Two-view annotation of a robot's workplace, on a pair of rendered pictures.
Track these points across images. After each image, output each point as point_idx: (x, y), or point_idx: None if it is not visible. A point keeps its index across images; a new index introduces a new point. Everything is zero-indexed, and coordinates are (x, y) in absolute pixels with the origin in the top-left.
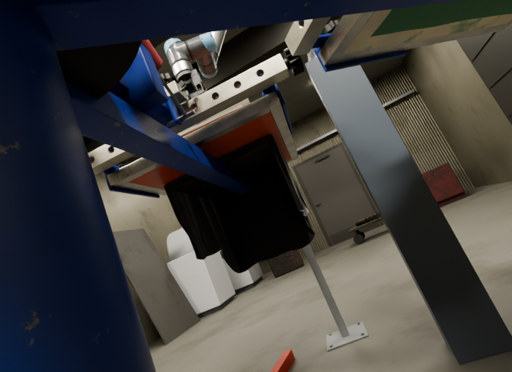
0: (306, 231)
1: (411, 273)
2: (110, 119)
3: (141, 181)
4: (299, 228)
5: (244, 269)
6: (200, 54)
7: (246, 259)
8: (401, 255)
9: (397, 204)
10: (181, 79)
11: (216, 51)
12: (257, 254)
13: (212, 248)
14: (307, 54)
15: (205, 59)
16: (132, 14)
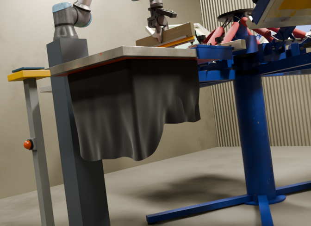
0: (83, 148)
1: (100, 188)
2: (227, 80)
3: (213, 59)
4: (87, 142)
5: (135, 158)
6: None
7: (131, 148)
8: (88, 181)
9: None
10: (160, 7)
11: None
12: (122, 149)
13: (175, 118)
14: (71, 27)
15: None
16: (220, 81)
